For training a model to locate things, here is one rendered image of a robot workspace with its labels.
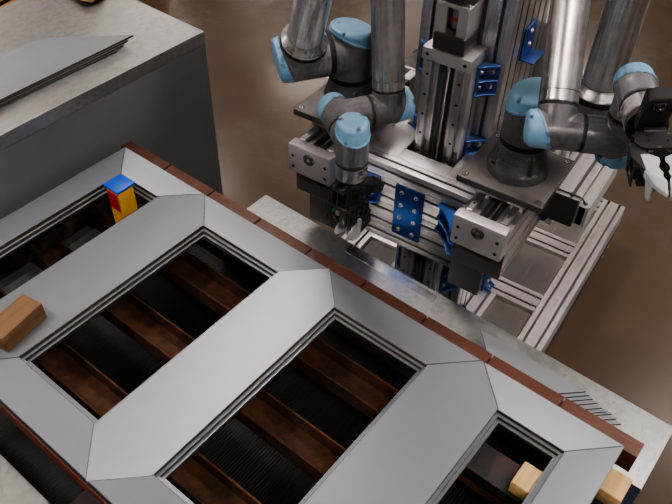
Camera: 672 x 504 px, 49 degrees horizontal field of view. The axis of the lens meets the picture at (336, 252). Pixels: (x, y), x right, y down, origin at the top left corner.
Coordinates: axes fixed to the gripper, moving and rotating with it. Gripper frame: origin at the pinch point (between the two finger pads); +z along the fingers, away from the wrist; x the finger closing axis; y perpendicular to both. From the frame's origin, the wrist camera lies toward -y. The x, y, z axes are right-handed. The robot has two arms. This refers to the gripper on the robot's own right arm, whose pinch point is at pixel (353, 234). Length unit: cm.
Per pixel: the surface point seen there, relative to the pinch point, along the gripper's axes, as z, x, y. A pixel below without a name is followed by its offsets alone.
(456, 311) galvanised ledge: 21.9, 25.8, -12.9
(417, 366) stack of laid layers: 6.9, 33.1, 18.7
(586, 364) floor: 90, 52, -77
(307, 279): 5.6, -2.2, 15.2
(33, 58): -17, -103, 16
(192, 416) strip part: 6, 5, 60
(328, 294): 5.6, 4.9, 15.7
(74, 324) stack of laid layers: 7, -35, 60
